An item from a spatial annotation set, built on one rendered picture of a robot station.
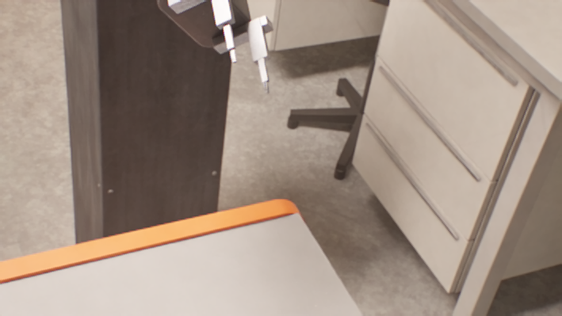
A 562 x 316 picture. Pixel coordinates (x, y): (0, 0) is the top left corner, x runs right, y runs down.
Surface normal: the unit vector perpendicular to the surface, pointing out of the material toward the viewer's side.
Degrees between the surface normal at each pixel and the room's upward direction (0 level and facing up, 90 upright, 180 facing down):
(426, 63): 90
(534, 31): 0
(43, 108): 0
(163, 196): 90
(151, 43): 90
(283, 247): 0
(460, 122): 90
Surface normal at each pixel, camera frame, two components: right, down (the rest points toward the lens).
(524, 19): 0.12, -0.75
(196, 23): 0.18, 0.88
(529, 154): -0.91, 0.18
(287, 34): 0.40, 0.63
